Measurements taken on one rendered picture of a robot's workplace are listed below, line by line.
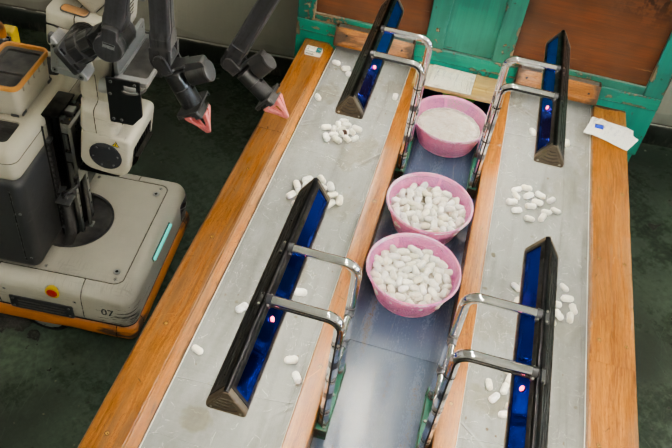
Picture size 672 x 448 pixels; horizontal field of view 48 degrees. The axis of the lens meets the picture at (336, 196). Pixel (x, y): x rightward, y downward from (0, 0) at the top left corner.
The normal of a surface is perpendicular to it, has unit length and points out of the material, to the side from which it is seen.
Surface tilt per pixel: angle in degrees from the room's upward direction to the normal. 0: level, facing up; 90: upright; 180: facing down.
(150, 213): 0
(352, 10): 90
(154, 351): 0
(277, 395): 0
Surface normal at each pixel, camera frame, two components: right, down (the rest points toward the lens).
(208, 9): -0.17, 0.67
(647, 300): 0.11, -0.72
